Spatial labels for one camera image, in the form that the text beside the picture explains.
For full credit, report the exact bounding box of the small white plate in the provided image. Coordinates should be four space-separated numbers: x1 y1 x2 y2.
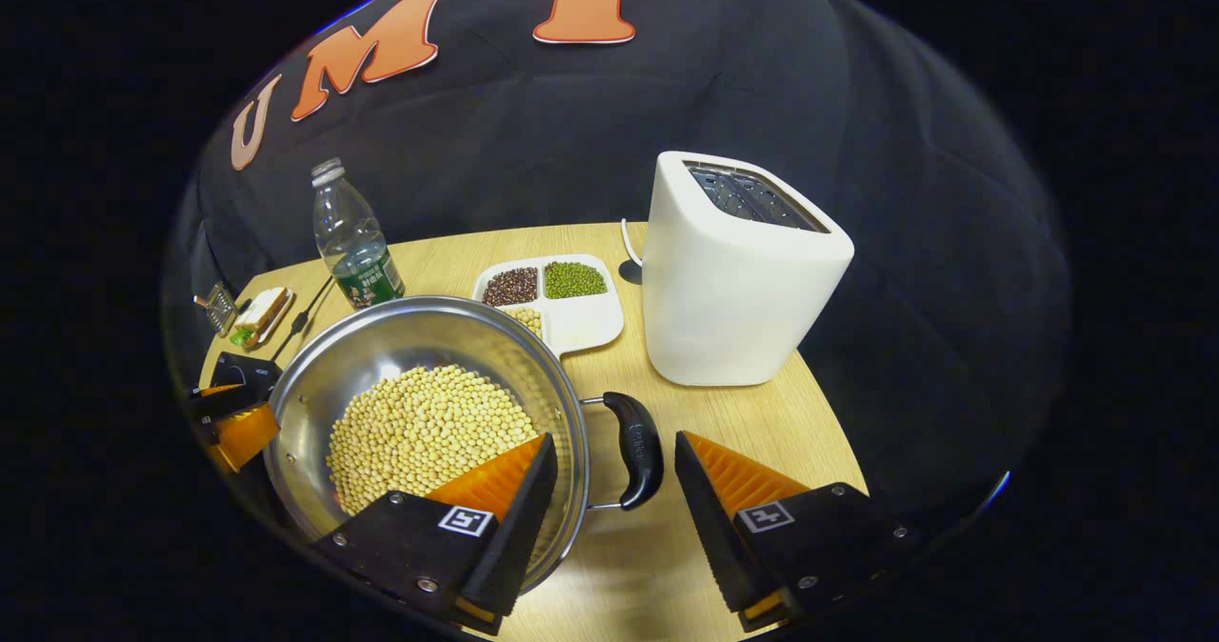
229 287 296 351

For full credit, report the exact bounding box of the white toaster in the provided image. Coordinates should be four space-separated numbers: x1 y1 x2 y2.
641 150 855 388

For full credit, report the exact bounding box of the black power cable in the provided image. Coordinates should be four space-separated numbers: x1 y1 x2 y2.
271 275 335 362

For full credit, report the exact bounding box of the pile of soybeans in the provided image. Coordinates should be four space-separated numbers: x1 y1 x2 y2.
327 364 541 517

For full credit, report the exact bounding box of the white divided dish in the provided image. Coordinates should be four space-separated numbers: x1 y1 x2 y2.
471 253 627 359

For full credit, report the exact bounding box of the heap of green mung beans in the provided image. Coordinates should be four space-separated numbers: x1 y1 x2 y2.
544 261 608 300

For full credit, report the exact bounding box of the metal wire rack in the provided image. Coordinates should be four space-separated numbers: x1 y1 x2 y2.
193 282 239 336

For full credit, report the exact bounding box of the stainless steel pot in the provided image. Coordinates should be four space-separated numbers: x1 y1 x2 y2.
262 294 665 595

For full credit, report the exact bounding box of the clear plastic water bottle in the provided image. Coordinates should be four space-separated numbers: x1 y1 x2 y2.
310 156 406 311

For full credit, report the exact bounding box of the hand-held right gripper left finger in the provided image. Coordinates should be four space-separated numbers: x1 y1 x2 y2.
310 432 560 635

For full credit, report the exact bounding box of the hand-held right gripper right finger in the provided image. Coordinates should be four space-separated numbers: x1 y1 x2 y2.
674 431 929 633

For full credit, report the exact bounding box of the heap of red beans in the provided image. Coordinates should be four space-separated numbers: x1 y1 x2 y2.
483 267 540 308

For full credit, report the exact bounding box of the sandwich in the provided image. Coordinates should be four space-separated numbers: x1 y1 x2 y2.
232 287 290 348

